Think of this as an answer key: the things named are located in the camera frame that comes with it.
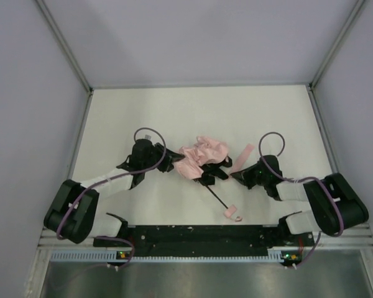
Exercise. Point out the grey slotted cable duct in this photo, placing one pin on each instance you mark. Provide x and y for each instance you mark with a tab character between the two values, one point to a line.
155	254

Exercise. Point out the aluminium frame post left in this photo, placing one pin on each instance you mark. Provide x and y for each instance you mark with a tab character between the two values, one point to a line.
63	44

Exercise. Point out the aluminium frame post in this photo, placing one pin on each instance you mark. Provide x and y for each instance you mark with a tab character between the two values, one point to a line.
338	42
63	44

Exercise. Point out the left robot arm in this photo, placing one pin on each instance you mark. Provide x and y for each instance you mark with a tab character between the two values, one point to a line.
77	213

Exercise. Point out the aluminium frame rail front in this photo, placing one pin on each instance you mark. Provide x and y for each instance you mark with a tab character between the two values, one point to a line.
353	238

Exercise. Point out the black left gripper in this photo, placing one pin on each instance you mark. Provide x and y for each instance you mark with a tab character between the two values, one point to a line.
166	157

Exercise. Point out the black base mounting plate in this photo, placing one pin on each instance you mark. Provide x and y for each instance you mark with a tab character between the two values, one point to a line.
183	236

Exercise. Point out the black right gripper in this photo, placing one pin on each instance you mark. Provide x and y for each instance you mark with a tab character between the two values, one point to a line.
247	175

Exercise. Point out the pink and black folding umbrella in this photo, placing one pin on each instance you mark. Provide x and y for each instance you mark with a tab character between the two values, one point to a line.
209	160

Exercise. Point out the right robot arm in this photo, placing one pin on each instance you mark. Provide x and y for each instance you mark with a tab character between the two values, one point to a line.
334	205

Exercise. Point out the aluminium frame post right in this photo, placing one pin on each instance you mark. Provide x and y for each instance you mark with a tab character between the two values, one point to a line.
338	42

